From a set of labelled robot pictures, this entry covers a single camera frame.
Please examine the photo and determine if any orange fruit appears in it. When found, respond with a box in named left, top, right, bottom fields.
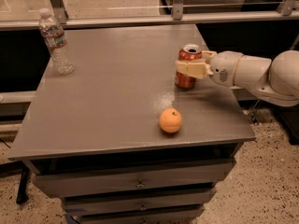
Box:
left=159, top=108, right=182, bottom=133

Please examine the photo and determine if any black stand leg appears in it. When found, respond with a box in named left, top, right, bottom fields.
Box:
left=16, top=167, right=30, bottom=204

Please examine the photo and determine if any red coke can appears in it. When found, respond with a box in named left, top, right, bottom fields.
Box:
left=175, top=44, right=202, bottom=90

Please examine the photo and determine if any grey drawer cabinet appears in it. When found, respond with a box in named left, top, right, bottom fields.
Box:
left=7, top=23, right=257, bottom=224

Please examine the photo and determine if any metal railing frame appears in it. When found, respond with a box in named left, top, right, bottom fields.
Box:
left=0, top=0, right=299, bottom=117

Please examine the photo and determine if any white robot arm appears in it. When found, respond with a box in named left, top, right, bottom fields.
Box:
left=176, top=50, right=299, bottom=107

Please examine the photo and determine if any top grey drawer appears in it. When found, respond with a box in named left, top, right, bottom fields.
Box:
left=33, top=158, right=235, bottom=198

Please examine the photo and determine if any middle grey drawer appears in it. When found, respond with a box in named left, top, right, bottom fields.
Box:
left=63, top=188, right=216, bottom=216

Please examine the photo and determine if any grey drawer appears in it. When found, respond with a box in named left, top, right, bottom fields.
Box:
left=79, top=205, right=203, bottom=224
left=63, top=188, right=216, bottom=216
left=33, top=158, right=235, bottom=198

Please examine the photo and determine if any clear plastic water bottle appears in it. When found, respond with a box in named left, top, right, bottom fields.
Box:
left=39, top=8, right=75, bottom=75

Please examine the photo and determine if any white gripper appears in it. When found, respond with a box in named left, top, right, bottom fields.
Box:
left=176, top=50, right=243, bottom=88

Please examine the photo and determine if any bottom grey drawer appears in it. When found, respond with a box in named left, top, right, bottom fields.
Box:
left=79, top=205, right=203, bottom=224

